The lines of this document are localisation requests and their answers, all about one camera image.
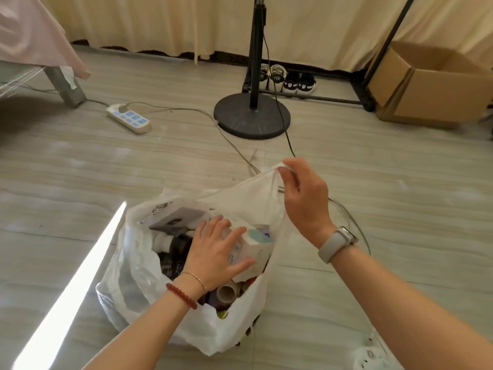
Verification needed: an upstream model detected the pink bed sheet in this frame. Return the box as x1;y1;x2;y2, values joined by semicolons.
0;0;91;80

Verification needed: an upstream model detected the white and blue power strip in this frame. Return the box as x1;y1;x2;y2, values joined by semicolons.
106;103;152;135

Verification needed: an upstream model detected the black cable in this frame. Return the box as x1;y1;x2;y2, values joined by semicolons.
260;17;297;158

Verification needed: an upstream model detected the black stand with round base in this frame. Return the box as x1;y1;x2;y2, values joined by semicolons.
213;0;292;141

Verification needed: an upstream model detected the grey bed leg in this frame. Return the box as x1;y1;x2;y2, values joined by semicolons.
43;66;87;108

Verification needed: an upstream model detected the grey wrist watch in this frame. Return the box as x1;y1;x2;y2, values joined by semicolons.
317;226;359;265

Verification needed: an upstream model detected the beige curtain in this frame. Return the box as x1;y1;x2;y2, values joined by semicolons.
38;0;493;73

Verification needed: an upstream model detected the white box with black print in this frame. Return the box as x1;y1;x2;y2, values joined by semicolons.
148;206;212;238

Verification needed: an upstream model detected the person's left hand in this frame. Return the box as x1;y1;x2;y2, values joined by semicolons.
183;215;256;292

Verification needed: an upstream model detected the tape roll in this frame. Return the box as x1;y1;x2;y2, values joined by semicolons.
215;283;242;306

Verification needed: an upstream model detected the thin gold bracelet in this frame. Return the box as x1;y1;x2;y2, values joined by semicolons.
181;271;208;293

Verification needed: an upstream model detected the person's left forearm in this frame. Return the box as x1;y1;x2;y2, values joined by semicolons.
82;274;205;370

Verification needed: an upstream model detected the black metal garment rack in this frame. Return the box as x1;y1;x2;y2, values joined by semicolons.
242;0;419;113

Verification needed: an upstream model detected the white plastic bag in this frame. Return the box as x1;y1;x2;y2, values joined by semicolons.
95;162;298;357

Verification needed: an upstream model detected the person's right forearm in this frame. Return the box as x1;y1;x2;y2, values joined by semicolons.
330;244;493;370

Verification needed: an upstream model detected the person's right hand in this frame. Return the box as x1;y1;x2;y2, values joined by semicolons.
278;157;338;249

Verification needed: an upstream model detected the brown cardboard box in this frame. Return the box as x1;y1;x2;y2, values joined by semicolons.
367;41;493;130

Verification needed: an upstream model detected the dark brown bottle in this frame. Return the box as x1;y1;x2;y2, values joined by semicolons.
169;234;194;267

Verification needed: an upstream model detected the red bead bracelet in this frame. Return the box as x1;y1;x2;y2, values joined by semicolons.
166;283;198;310

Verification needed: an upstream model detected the white box with teal label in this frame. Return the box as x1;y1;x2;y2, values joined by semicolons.
223;225;276;284

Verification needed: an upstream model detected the grey power cable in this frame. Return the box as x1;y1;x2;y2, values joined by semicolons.
122;101;372;256

